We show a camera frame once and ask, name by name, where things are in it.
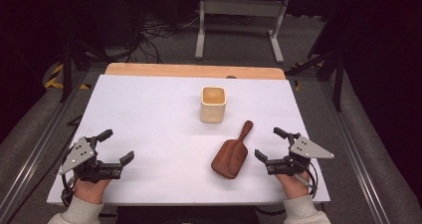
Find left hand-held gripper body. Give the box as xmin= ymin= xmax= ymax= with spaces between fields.
xmin=59 ymin=136 xmax=122 ymax=184

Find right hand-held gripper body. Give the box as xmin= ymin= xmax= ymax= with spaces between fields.
xmin=265 ymin=135 xmax=335 ymax=177

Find person's left hand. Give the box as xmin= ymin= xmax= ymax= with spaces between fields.
xmin=73 ymin=178 xmax=112 ymax=205

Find person's right hand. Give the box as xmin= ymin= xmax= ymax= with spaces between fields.
xmin=275 ymin=171 xmax=313 ymax=200

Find brown wooden scoop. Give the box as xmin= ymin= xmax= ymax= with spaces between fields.
xmin=210 ymin=119 xmax=255 ymax=181

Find white table cover board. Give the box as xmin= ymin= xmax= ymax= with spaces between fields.
xmin=46 ymin=74 xmax=331 ymax=207

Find beige square wooden cup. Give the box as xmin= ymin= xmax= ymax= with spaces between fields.
xmin=199 ymin=86 xmax=228 ymax=124

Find black tripod stand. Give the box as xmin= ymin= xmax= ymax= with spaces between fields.
xmin=286 ymin=46 xmax=345 ymax=112
xmin=59 ymin=34 xmax=112 ymax=104

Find yellow black hazard tape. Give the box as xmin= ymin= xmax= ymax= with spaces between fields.
xmin=44 ymin=62 xmax=92 ymax=91

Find grey metal table stand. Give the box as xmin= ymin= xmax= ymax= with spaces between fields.
xmin=194 ymin=0 xmax=291 ymax=65

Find right hand-held gripper black cable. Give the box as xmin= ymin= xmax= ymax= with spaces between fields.
xmin=294 ymin=160 xmax=319 ymax=200

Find hand-held gripper black cable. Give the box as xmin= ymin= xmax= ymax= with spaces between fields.
xmin=294 ymin=160 xmax=319 ymax=200
xmin=60 ymin=173 xmax=77 ymax=208

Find left hand-held gripper black cable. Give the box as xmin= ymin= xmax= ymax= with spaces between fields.
xmin=60 ymin=173 xmax=77 ymax=208

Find aluminium floor rail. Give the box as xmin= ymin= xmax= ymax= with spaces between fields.
xmin=318 ymin=81 xmax=392 ymax=224
xmin=0 ymin=69 xmax=88 ymax=224

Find black floor cables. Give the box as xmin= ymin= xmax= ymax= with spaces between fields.
xmin=112 ymin=13 xmax=257 ymax=65

